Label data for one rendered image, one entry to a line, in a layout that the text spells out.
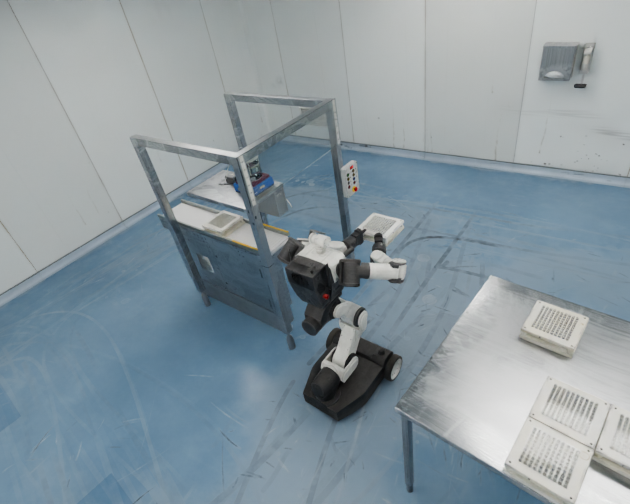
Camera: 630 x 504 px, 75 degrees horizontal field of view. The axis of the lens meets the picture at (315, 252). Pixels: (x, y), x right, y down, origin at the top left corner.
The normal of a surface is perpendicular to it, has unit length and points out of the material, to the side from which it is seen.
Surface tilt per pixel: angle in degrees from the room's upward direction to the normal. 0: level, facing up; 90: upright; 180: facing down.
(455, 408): 0
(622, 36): 90
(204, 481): 0
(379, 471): 0
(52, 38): 90
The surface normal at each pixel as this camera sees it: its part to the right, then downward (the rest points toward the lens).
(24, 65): 0.80, 0.25
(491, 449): -0.15, -0.79
